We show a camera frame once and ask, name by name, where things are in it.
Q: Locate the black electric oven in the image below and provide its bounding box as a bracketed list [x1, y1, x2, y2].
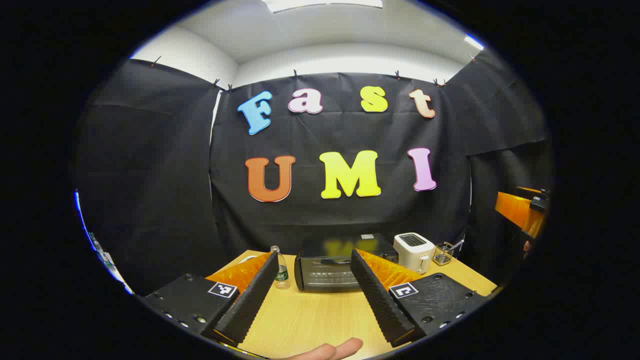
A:
[294, 232, 400, 293]

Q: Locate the wire mesh utensil holder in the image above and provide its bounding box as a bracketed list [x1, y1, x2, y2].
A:
[432, 242, 455, 266]

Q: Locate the clear plastic water bottle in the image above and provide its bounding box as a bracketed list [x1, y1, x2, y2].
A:
[270, 245, 291, 290]

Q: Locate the white printed clutter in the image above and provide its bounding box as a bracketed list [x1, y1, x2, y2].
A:
[87, 231, 135, 295]

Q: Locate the white toaster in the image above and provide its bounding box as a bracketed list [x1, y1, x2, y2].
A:
[393, 232, 436, 275]

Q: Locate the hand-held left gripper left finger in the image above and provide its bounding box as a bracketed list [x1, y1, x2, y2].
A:
[141, 251, 280, 347]

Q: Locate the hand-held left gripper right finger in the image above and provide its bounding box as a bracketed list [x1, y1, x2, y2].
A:
[350, 248, 489, 349]

